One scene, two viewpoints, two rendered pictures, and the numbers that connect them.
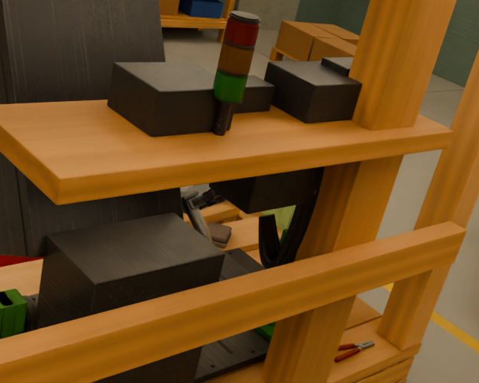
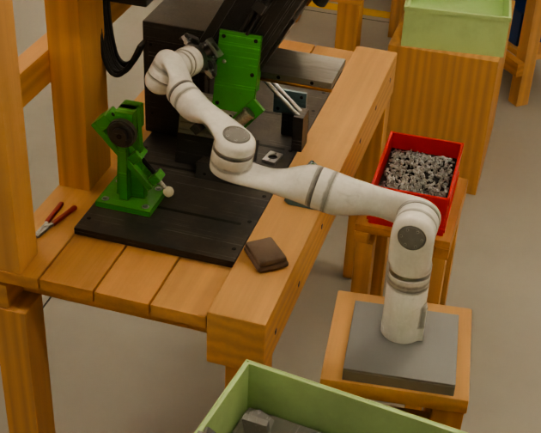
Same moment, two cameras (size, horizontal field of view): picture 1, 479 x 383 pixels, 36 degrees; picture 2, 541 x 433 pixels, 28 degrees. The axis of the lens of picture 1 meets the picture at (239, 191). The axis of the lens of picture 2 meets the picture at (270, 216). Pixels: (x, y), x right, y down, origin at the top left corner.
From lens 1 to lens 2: 3.98 m
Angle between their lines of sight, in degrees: 116
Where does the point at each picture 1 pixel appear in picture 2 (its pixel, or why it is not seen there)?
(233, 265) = (216, 235)
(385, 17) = not seen: outside the picture
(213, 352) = (155, 155)
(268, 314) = not seen: hidden behind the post
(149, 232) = (197, 12)
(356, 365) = (42, 210)
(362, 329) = (52, 249)
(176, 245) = (173, 12)
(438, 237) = not seen: outside the picture
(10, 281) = (332, 132)
